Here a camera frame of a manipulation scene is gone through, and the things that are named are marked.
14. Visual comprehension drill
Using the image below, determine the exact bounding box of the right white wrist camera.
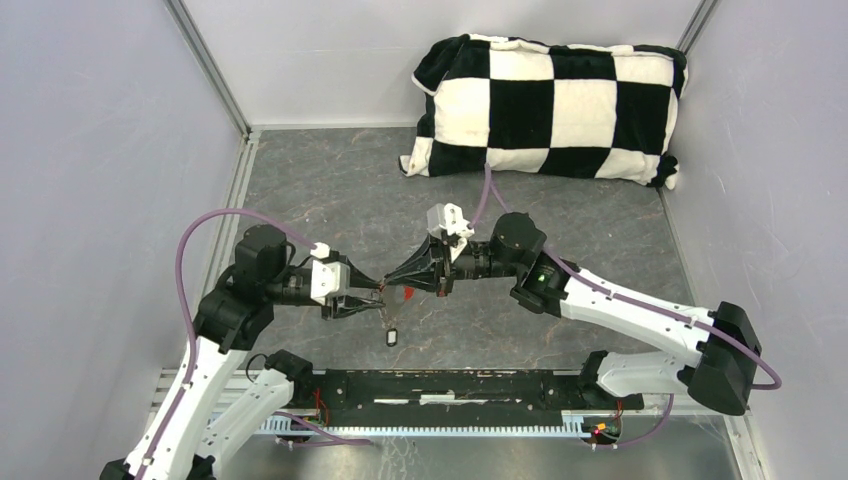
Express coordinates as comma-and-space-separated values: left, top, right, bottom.
426, 203, 474, 248

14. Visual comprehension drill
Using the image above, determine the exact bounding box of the blue white cable duct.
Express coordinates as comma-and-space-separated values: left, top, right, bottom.
255, 412, 620, 439

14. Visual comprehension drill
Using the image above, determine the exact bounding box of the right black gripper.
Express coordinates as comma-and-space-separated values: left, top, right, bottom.
385, 233, 522, 299

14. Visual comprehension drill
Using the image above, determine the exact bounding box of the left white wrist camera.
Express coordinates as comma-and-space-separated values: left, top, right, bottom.
310, 242, 349, 306

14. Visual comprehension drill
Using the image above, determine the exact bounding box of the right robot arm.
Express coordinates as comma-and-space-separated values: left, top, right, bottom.
383, 204, 762, 416

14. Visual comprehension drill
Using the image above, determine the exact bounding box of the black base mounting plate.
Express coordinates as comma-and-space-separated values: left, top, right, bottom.
284, 370, 645, 428

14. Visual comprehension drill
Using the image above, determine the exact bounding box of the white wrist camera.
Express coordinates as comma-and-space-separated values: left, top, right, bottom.
310, 242, 349, 306
426, 203, 474, 248

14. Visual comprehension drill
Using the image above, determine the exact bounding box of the red grey keyring holder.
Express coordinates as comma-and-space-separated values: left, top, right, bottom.
380, 285, 415, 330

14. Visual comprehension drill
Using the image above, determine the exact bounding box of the black white checkered pillow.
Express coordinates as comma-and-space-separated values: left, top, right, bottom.
398, 34, 688, 189

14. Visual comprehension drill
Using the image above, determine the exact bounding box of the red tag key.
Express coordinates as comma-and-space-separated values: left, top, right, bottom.
385, 328, 399, 348

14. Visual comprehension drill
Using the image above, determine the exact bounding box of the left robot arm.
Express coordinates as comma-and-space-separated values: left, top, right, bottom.
100, 224, 383, 479

